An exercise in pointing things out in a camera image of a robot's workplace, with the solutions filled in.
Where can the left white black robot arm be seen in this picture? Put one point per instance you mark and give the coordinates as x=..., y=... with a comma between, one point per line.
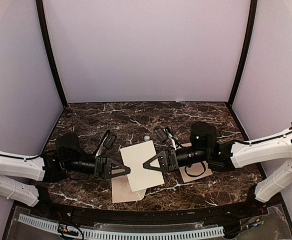
x=53, y=166

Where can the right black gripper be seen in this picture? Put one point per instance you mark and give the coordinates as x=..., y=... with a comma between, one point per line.
x=164, y=154

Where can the white slotted cable duct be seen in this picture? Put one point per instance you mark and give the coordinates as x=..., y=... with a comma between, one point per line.
x=104, y=231

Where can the black curved front rail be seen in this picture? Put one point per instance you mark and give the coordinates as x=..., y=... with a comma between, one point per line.
x=230, y=214

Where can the white green glue stick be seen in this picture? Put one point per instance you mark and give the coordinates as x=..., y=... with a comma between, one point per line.
x=146, y=138

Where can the beige paper envelope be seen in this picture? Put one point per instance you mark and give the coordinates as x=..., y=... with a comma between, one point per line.
x=122, y=193

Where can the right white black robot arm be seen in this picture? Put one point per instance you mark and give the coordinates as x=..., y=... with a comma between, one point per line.
x=225, y=157

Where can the right black frame post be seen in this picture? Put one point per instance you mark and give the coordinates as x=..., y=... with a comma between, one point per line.
x=244, y=52

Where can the black frame post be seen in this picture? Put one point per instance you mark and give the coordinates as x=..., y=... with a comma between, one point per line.
x=49, y=51
x=244, y=52

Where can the left black frame post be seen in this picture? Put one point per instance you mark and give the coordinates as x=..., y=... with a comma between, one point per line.
x=49, y=51

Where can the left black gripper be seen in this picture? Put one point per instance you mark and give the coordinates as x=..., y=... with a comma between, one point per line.
x=103, y=168

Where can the small circuit board with wires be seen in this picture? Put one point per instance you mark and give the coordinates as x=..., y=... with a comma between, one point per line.
x=63, y=230

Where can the beige paper sheet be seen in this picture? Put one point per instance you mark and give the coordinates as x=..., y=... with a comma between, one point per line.
x=195, y=172

